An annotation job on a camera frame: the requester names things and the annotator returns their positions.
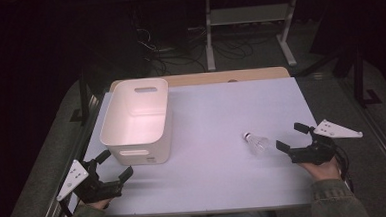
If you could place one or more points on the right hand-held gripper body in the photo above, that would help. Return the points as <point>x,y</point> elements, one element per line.
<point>311,152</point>

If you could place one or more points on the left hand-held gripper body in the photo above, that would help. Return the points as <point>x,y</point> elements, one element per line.
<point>95,190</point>

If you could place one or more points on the white shuttlecock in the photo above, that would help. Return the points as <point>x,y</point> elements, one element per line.
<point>258,144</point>

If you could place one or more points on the white plastic storage bin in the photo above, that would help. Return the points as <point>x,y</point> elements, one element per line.
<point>138,118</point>

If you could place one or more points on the person's left hand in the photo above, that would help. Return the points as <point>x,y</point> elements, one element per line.
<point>97,204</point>

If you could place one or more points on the person's right hand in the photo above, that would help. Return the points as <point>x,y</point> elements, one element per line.
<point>322,171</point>

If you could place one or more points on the black metal stand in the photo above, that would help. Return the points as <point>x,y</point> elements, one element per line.
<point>359,79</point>
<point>84,97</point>

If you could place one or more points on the white metal stand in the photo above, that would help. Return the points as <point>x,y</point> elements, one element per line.
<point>248,15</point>

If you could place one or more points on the aluminium frame rail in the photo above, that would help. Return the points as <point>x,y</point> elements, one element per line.
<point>383,145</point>
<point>68,181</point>

